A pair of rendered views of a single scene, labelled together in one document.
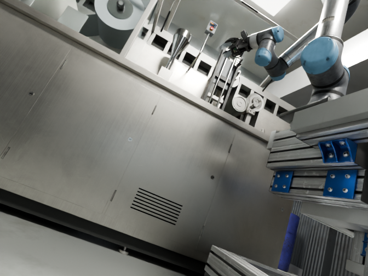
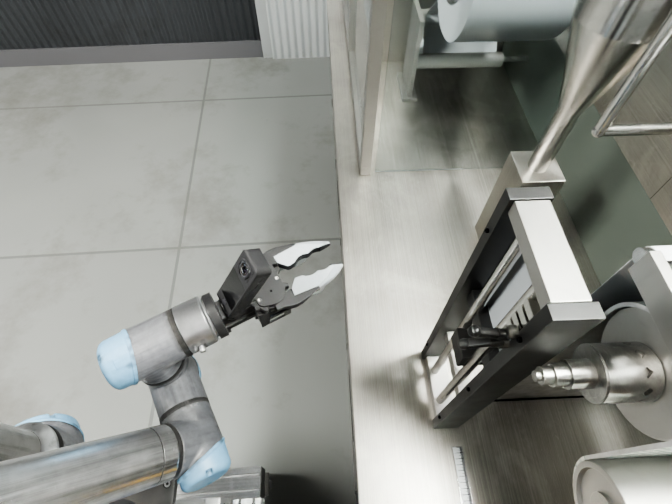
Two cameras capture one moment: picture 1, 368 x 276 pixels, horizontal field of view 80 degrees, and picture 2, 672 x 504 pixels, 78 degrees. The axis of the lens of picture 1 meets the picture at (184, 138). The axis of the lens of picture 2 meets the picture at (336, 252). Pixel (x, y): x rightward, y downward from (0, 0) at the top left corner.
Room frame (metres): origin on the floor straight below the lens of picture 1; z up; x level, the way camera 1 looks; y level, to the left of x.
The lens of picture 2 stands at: (1.17, -0.35, 1.79)
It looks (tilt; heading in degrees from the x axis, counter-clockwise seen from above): 57 degrees down; 100
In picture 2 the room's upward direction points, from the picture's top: straight up
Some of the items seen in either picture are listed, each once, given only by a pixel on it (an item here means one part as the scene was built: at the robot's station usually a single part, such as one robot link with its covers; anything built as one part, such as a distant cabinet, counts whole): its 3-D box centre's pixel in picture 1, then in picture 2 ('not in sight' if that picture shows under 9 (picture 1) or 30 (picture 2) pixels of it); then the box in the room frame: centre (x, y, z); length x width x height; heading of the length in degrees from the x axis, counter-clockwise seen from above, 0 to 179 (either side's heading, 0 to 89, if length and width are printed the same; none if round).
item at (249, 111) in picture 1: (247, 120); not in sight; (1.47, -0.38, 1.05); 0.06 x 0.05 x 0.31; 12
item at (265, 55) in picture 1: (265, 55); (173, 379); (0.88, -0.21, 1.12); 0.11 x 0.08 x 0.11; 129
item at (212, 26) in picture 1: (211, 28); not in sight; (1.43, 0.13, 1.66); 0.07 x 0.07 x 0.10; 13
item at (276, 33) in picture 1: (270, 36); (146, 349); (0.86, -0.20, 1.21); 0.11 x 0.08 x 0.09; 40
